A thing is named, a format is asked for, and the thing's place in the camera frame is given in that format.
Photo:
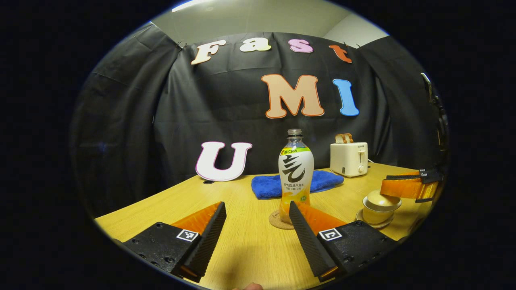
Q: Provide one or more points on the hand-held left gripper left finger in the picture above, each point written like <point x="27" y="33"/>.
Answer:
<point x="209" y="237"/>

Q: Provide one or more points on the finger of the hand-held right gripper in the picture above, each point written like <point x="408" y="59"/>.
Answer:
<point x="399" y="188"/>
<point x="403" y="177"/>

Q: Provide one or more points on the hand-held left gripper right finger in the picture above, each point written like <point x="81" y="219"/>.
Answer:
<point x="308" y="241"/>

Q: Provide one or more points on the white teacup lid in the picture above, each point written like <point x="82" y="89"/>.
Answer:
<point x="381" y="199"/>

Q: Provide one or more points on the round cork coaster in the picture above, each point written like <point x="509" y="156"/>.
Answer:
<point x="276" y="222"/>

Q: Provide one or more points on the white teacup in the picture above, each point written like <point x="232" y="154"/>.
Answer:
<point x="375" y="217"/>

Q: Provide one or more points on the labelled plastic water bottle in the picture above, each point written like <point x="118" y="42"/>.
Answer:
<point x="295" y="169"/>

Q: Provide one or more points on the white saucer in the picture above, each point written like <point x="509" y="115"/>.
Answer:
<point x="363" y="220"/>

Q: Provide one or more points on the white toaster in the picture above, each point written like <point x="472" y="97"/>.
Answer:
<point x="346" y="159"/>

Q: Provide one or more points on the toast slice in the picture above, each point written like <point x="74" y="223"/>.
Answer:
<point x="349" y="138"/>
<point x="339" y="139"/>

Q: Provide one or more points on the folded blue towel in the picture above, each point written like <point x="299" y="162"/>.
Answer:
<point x="266" y="186"/>

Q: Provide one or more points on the black backdrop cloth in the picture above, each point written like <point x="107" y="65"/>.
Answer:
<point x="161" y="121"/>

